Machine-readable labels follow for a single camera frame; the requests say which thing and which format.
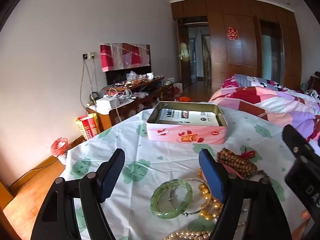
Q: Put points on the red patchwork cloth cover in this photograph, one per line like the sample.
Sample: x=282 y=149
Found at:
x=120 y=56

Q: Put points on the wooden door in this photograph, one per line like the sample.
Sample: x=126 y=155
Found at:
x=183 y=65

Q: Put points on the wooden wardrobe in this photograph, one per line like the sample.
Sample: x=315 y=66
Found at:
x=232 y=57

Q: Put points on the white mug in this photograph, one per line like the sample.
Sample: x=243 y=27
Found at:
x=150 y=76

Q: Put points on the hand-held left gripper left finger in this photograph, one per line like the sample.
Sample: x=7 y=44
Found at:
x=110 y=180

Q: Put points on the white cardboard box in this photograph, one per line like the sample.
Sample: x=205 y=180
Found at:
x=107 y=103

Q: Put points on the person's right hand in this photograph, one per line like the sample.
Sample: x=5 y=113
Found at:
x=306 y=214

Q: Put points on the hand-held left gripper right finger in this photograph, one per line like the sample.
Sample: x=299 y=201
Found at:
x=212 y=180

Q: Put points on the red plastic bag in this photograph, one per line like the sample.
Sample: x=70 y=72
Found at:
x=183 y=99

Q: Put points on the wall socket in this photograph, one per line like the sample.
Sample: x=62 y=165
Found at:
x=89 y=55

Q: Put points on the green jade bangle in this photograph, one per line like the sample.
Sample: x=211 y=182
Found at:
x=156 y=200

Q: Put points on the wooden television cabinet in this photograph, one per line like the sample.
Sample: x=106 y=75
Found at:
x=130 y=110

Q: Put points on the silver bangle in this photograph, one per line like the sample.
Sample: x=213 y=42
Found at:
x=188 y=214

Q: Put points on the patchwork quilt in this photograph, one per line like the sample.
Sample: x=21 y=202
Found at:
x=275 y=102

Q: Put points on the white paper bag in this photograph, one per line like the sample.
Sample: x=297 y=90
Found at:
x=178 y=88

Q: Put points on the red and yellow carton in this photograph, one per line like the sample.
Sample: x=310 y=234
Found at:
x=87 y=127

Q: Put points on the white cloud print tablecloth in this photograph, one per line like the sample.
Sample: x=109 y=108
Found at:
x=162 y=155

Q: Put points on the red plastic bag bin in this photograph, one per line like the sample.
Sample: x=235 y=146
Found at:
x=59 y=148

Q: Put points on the printed paper card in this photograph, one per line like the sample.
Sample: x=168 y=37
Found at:
x=195 y=117

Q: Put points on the red paper decoration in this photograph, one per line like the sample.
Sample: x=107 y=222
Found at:
x=232 y=33

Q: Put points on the wooden headboard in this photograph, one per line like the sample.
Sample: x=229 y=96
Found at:
x=316 y=80

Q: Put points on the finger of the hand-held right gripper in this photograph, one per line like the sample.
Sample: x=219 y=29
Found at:
x=295 y=140

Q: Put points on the pink tin box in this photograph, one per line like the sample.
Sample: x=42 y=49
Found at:
x=185 y=136

